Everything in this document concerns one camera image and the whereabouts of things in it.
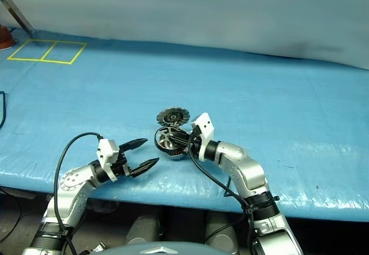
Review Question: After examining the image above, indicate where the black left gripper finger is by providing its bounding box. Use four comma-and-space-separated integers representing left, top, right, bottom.
130, 156, 161, 179
118, 138, 149, 152

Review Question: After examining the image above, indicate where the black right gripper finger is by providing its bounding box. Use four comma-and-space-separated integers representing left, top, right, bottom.
171, 139, 193, 153
169, 132, 193, 144

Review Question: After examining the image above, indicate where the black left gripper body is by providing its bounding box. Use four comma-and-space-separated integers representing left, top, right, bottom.
110, 149, 137, 179

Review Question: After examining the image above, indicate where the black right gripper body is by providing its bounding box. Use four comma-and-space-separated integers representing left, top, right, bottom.
188, 123, 203, 158

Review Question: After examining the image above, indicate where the copper wound motor stator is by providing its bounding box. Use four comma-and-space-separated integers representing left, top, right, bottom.
165, 147, 193, 162

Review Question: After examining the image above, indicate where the silver spoked rotor cap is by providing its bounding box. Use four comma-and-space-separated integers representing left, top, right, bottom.
153, 126, 191, 159

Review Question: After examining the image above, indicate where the silver gear disc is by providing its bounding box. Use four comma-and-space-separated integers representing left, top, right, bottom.
156, 107, 191, 128

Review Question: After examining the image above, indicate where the grey rounded robot leg shape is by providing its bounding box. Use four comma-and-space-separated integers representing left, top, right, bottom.
205, 211, 240, 254
125, 216, 161, 246

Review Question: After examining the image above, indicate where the blue plastic table cover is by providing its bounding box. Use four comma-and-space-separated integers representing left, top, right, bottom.
0, 29, 369, 216

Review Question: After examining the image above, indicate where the grey robot torso with logo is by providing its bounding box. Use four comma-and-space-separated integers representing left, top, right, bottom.
100, 240, 232, 255

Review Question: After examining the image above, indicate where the yellow tape rectangle marking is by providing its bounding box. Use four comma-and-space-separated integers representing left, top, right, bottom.
7, 38, 88, 66

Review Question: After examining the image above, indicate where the orange red object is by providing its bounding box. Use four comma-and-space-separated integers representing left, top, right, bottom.
0, 25, 15, 51

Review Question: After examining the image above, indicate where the silver metal pole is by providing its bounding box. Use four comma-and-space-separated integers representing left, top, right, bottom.
0, 0, 35, 35

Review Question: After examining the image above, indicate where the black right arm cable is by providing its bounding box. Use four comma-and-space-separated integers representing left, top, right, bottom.
187, 133, 258, 255

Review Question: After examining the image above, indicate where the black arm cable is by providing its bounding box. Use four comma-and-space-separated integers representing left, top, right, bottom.
53, 132, 105, 255
187, 133, 258, 255

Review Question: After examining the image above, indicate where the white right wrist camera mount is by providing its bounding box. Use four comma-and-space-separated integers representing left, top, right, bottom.
190, 112, 216, 162

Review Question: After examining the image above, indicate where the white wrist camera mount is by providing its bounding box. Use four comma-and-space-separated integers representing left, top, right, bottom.
96, 138, 121, 183
190, 112, 216, 162

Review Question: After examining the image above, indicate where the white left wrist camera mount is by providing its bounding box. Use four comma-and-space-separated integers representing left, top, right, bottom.
96, 138, 121, 183

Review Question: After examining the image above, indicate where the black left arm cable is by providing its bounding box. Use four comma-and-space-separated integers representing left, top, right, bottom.
53, 132, 105, 255

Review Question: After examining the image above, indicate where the thin black cable on table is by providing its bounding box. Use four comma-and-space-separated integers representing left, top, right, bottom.
0, 91, 7, 129

